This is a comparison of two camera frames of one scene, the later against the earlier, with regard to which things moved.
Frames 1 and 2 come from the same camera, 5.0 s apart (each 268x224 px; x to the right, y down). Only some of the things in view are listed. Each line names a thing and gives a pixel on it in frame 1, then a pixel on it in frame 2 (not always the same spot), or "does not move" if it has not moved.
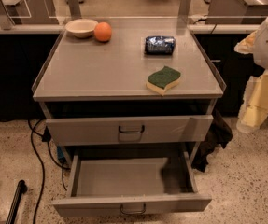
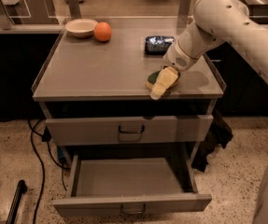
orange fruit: (103, 32) does not move
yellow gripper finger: (262, 94) to (177, 60)
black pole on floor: (21, 189) does not move
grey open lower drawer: (132, 186) does not move
